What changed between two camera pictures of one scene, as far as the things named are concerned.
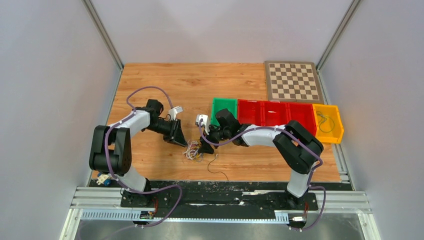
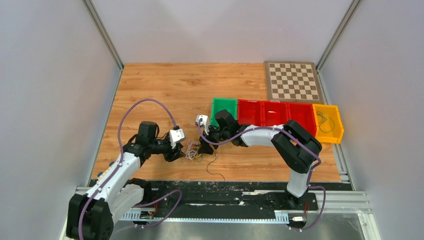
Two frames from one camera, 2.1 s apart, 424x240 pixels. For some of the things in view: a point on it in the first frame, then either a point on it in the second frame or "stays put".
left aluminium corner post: (103, 32) stays put
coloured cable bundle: (192, 152) stays put
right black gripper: (205, 147) stays put
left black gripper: (175, 135) → (171, 156)
